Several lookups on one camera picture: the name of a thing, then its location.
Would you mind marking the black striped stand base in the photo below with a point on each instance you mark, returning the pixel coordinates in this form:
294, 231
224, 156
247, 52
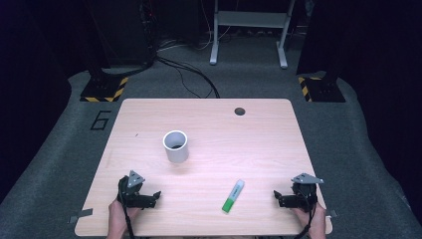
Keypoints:
321, 89
104, 89

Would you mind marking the white cup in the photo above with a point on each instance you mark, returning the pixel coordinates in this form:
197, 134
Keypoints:
175, 146

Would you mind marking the green highlighter pen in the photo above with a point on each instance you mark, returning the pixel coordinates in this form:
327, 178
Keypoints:
233, 196

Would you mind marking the dark equipment rack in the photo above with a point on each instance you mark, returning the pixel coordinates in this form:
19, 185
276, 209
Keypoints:
119, 31

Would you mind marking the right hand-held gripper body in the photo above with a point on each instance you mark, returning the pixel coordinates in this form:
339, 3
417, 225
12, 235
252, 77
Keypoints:
304, 195

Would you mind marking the white metal stand frame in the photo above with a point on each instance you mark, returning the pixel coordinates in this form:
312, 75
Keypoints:
252, 20

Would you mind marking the grey tape strip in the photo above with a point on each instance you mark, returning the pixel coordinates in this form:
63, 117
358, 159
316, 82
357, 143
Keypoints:
332, 213
80, 215

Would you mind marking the dark curtain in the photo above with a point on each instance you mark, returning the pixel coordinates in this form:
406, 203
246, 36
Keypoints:
371, 66
31, 66

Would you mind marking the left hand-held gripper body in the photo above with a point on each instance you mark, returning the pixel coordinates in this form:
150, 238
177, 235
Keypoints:
130, 194

